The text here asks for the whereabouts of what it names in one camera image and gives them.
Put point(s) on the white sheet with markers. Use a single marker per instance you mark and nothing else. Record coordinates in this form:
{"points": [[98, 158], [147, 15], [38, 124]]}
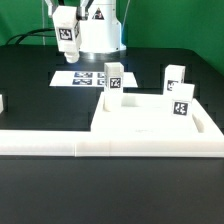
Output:
{"points": [[77, 79]]}

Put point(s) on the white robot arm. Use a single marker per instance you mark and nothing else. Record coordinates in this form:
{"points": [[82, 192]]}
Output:
{"points": [[91, 28]]}

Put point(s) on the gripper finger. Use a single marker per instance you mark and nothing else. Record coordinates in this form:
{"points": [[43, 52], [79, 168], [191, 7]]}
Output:
{"points": [[82, 9], [52, 5]]}

